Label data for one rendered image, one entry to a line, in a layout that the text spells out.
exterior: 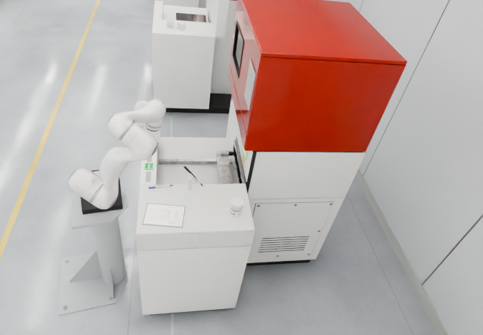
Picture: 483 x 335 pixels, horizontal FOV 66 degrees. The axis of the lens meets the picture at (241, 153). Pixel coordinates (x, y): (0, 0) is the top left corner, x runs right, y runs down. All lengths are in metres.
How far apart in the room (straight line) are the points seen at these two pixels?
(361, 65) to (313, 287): 1.81
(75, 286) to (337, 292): 1.93
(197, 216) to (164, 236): 0.21
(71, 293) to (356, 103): 2.25
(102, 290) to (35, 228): 0.81
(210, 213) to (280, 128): 0.60
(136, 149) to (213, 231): 0.65
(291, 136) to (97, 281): 1.76
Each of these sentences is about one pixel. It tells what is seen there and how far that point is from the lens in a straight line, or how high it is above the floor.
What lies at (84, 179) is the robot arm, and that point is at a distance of 1.84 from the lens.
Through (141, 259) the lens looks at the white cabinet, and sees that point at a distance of 2.17.
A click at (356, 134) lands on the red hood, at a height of 1.36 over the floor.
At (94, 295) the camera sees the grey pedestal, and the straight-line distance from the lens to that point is 2.93.
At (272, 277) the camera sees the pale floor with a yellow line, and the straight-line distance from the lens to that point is 3.04.
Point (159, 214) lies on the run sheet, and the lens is 2.05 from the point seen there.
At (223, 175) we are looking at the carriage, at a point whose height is 0.88.
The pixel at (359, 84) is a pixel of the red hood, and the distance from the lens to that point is 2.00.
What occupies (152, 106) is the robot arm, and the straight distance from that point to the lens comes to 1.64.
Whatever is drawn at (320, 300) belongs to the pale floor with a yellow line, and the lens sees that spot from 3.05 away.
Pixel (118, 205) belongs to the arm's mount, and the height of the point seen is 0.85.
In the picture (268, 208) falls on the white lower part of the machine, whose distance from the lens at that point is 2.47.
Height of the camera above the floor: 2.56
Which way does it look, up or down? 41 degrees down
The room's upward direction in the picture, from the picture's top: 10 degrees clockwise
